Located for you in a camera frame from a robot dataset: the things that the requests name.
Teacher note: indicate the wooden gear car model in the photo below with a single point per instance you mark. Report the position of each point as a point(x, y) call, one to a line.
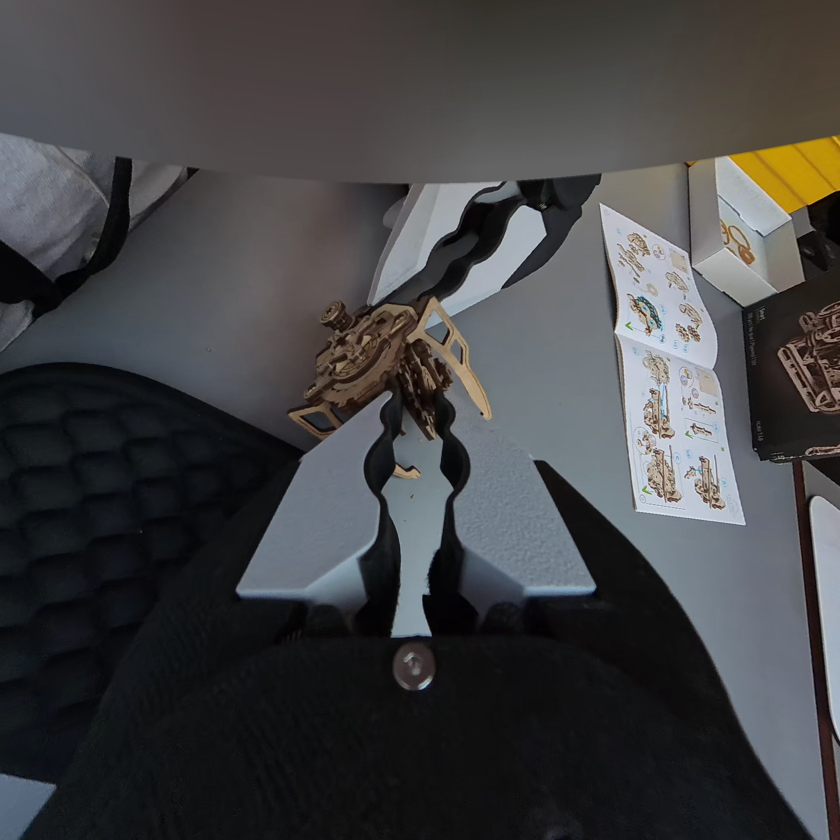
point(361, 367)

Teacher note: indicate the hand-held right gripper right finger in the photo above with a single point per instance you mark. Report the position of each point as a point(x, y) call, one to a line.
point(518, 525)

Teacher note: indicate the black honeycomb textured mat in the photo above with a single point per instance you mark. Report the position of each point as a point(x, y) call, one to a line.
point(98, 492)

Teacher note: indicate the white rounded board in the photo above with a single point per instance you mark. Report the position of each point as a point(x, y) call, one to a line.
point(828, 590)

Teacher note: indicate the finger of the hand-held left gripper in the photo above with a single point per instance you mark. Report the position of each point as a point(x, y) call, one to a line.
point(505, 256)
point(420, 229)

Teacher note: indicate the person's grey black-striped shirt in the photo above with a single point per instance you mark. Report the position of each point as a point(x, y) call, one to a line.
point(52, 197)

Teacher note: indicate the dark object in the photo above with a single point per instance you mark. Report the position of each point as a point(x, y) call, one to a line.
point(820, 236)

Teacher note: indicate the black model kit box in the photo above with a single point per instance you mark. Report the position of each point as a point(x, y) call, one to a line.
point(794, 387)

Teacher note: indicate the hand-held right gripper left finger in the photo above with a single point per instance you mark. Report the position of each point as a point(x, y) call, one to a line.
point(315, 525)

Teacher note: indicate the white open cardboard box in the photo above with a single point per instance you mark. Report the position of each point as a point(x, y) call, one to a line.
point(728, 262)

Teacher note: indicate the yellow ribbed object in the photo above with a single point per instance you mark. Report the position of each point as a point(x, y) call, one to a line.
point(787, 170)

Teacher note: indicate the white instruction booklet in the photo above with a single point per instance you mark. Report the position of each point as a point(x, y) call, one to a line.
point(669, 367)

